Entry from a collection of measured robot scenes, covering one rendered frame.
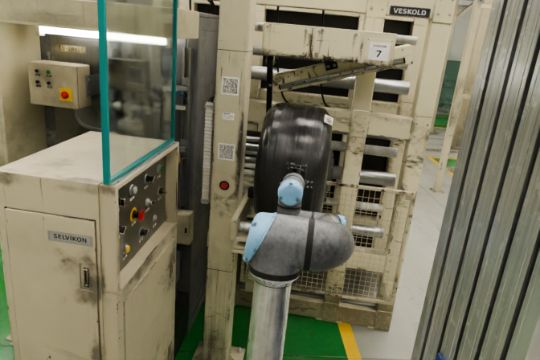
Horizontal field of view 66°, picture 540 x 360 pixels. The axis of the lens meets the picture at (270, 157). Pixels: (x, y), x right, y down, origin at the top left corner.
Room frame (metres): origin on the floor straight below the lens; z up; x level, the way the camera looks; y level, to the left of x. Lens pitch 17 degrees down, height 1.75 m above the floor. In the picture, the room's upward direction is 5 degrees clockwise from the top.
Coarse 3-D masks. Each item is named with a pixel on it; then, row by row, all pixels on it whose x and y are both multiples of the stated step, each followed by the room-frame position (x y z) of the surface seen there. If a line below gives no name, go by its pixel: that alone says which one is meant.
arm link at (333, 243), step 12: (312, 216) 1.20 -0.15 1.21; (324, 216) 1.16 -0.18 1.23; (336, 216) 1.20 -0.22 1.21; (324, 228) 0.82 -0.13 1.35; (336, 228) 0.84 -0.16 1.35; (324, 240) 0.80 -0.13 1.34; (336, 240) 0.81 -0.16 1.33; (348, 240) 0.84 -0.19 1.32; (312, 252) 0.79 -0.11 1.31; (324, 252) 0.79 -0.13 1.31; (336, 252) 0.80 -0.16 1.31; (348, 252) 0.83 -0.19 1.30; (312, 264) 0.79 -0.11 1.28; (324, 264) 0.79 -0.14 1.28; (336, 264) 0.81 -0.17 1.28
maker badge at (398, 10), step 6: (396, 6) 2.26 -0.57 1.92; (402, 6) 2.25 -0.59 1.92; (408, 6) 2.25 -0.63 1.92; (390, 12) 2.26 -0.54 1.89; (396, 12) 2.26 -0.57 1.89; (402, 12) 2.25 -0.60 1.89; (408, 12) 2.25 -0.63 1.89; (414, 12) 2.25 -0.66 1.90; (420, 12) 2.24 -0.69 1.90; (426, 12) 2.24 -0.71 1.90
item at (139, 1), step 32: (128, 0) 1.30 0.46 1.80; (160, 0) 1.54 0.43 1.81; (128, 32) 1.30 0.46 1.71; (160, 32) 1.54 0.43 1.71; (128, 64) 1.29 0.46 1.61; (160, 64) 1.55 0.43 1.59; (128, 96) 1.29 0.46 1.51; (160, 96) 1.55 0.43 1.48; (128, 128) 1.29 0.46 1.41; (160, 128) 1.55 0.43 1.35; (128, 160) 1.29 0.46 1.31
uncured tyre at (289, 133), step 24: (264, 120) 1.73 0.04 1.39; (288, 120) 1.68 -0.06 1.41; (312, 120) 1.68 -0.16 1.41; (264, 144) 1.61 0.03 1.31; (288, 144) 1.59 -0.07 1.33; (312, 144) 1.59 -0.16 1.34; (264, 168) 1.56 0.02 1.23; (312, 168) 1.55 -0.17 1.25; (264, 192) 1.56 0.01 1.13; (312, 192) 1.53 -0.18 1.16
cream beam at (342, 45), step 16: (272, 32) 2.01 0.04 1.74; (288, 32) 2.00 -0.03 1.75; (304, 32) 2.00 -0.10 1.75; (320, 32) 1.99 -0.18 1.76; (336, 32) 1.98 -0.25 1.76; (352, 32) 1.97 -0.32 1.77; (368, 32) 1.97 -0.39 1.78; (272, 48) 2.01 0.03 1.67; (288, 48) 2.00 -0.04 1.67; (304, 48) 1.99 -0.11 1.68; (320, 48) 1.99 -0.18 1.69; (336, 48) 1.98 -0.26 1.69; (352, 48) 1.97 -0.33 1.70; (368, 48) 1.96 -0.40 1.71; (384, 64) 1.96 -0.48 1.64
